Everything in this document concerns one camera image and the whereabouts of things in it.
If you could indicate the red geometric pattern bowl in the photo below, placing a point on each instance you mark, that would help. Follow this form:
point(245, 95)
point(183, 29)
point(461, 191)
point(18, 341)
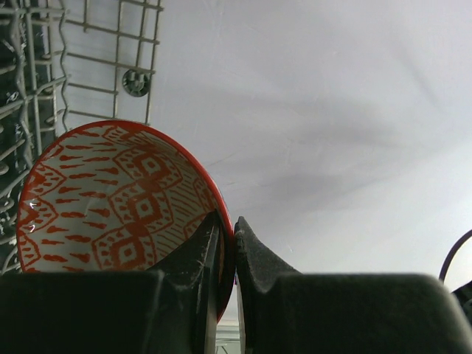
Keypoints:
point(117, 195)

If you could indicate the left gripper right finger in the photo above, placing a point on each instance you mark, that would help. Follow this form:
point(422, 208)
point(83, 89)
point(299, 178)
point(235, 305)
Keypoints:
point(285, 311)

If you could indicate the grey wire dish rack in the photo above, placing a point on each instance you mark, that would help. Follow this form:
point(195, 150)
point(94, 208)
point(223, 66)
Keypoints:
point(64, 64)

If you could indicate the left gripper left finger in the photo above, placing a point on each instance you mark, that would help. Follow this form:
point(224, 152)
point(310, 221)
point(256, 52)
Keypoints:
point(171, 308)

